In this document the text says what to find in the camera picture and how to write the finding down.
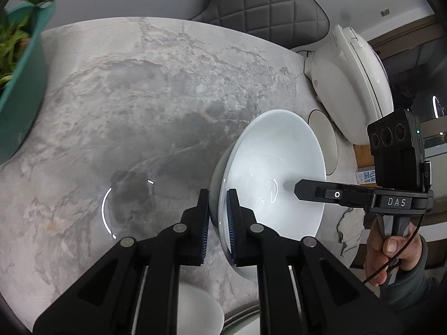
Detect white rice cooker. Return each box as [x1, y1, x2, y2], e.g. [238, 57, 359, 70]
[305, 25, 394, 145]

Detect teal rimmed plate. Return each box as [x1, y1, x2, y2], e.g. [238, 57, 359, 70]
[221, 308, 261, 335]

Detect black camera box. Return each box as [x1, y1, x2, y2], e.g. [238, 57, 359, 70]
[367, 109, 425, 193]

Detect grey quilted chair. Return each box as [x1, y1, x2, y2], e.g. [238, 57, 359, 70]
[193, 0, 330, 49]

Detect person's right hand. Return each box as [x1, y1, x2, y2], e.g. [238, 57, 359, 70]
[364, 219, 423, 278]

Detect large white bowl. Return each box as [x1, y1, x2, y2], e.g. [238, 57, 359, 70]
[209, 110, 326, 259]

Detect medium white bowl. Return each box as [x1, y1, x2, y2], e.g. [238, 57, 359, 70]
[177, 283, 224, 335]

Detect small gold-rimmed patterned bowl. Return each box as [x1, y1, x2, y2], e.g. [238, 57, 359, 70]
[308, 110, 338, 176]

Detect green leafy vegetables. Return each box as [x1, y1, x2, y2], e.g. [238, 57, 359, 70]
[1, 0, 55, 92]

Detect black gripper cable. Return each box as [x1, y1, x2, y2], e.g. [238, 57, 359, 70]
[363, 212, 425, 285]

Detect teal plastic basin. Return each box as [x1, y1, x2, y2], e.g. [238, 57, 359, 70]
[1, 2, 56, 163]

